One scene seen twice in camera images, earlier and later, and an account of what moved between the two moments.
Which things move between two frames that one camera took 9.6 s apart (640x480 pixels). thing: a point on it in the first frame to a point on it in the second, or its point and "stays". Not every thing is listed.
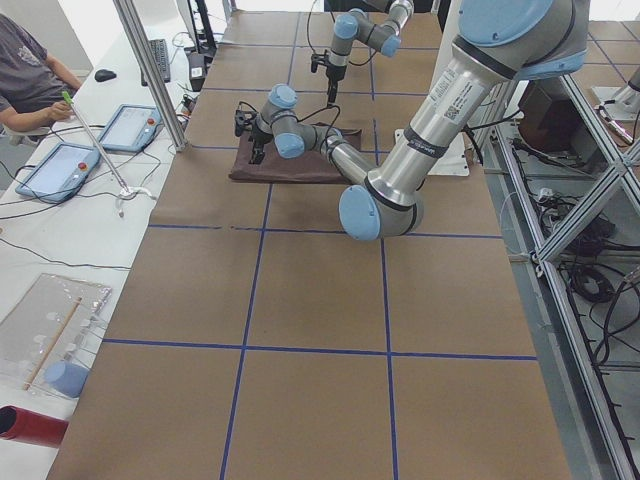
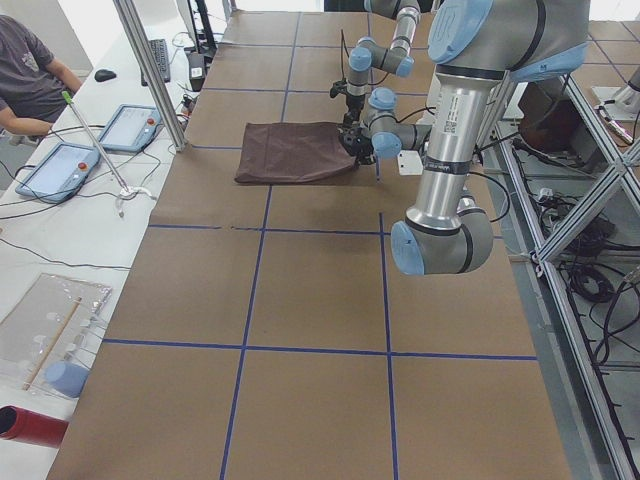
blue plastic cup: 68,378 stays
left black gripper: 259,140 to 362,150
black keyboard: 160,49 stays
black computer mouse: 103,75 stays
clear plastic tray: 47,338 stays
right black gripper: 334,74 to 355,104
